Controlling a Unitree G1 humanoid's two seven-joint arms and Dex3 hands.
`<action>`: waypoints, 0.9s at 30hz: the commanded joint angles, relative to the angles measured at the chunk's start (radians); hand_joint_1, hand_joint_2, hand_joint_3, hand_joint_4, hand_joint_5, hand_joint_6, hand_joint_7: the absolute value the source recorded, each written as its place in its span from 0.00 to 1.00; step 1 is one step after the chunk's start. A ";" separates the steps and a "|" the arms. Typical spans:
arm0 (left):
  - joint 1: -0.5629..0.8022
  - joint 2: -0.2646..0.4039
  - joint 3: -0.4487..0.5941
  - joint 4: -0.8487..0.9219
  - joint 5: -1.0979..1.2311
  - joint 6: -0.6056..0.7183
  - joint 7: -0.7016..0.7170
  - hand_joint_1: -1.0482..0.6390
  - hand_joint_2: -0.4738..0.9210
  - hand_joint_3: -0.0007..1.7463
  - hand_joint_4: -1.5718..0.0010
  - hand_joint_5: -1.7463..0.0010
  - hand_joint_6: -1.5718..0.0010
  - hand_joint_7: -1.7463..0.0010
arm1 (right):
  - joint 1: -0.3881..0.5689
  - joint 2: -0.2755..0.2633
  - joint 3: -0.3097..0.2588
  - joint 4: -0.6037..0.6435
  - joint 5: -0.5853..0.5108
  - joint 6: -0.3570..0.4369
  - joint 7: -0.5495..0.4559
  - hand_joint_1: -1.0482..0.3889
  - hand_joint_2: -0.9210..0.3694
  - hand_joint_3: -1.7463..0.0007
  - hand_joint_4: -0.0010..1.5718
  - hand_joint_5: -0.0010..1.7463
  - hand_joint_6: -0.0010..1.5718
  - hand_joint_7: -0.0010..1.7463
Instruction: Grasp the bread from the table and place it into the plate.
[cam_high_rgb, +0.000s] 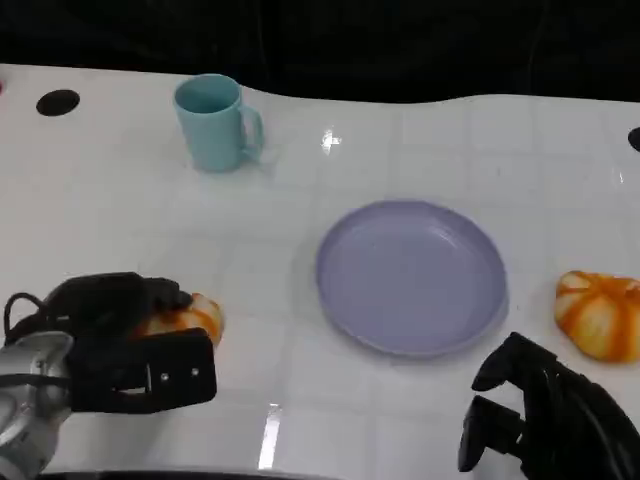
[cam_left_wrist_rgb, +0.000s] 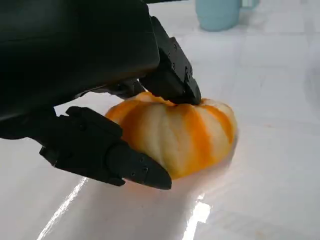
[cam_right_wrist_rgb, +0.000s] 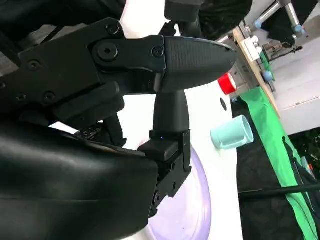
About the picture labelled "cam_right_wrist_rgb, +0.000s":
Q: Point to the black cloth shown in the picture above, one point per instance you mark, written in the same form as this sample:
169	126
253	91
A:
260	212
225	17

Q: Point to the red round button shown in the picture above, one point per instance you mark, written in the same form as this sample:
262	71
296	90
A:
226	85

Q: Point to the lilac plate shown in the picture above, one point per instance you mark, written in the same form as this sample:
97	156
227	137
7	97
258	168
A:
190	212

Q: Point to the pale green mug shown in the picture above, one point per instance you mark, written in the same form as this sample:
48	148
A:
232	132

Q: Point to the green cloth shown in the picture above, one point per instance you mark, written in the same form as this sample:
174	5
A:
270	130

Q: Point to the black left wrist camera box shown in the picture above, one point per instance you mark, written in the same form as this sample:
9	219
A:
182	10

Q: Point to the white plastic fitting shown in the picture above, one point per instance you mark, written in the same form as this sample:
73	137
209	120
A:
253	47

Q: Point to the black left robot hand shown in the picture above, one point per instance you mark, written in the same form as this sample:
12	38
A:
190	28

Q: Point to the grey metal box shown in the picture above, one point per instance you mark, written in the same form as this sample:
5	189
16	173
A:
243	80

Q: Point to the blue round cap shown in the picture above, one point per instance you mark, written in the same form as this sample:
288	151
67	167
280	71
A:
268	76

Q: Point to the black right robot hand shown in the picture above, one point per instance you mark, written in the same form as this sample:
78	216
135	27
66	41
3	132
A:
62	187

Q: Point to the wooden desk board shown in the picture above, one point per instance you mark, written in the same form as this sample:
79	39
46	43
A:
269	97

